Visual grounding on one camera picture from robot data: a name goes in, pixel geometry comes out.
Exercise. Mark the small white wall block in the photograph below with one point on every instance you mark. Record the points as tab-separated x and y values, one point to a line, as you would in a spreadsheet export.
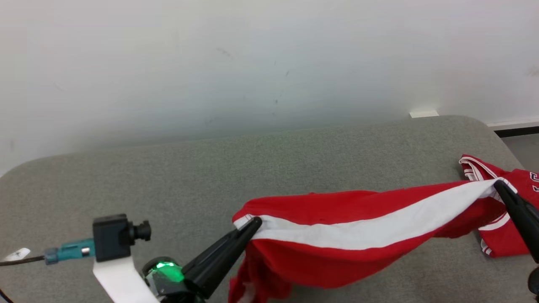
424	114

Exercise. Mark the red shirt with white hem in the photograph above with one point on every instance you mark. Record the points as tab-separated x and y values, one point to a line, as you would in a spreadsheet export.
337	206

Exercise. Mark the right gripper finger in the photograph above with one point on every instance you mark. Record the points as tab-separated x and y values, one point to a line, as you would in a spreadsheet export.
524	206
520	223

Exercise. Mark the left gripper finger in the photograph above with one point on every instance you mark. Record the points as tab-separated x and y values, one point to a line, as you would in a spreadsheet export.
217	250
225	263

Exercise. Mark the white baseboard strip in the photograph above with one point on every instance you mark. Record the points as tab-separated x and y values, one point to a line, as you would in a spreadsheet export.
513	125

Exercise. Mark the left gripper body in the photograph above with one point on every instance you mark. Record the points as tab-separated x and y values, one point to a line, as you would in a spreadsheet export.
166	277

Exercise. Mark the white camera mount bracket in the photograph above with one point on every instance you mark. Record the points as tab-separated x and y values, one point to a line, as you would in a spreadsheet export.
122	282

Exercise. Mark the red basketball jersey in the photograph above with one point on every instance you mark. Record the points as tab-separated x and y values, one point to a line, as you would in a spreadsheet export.
505	240

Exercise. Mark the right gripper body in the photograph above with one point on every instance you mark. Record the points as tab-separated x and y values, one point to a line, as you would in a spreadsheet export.
534	282

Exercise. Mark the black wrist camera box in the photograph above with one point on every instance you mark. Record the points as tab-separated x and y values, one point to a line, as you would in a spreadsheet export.
111	237

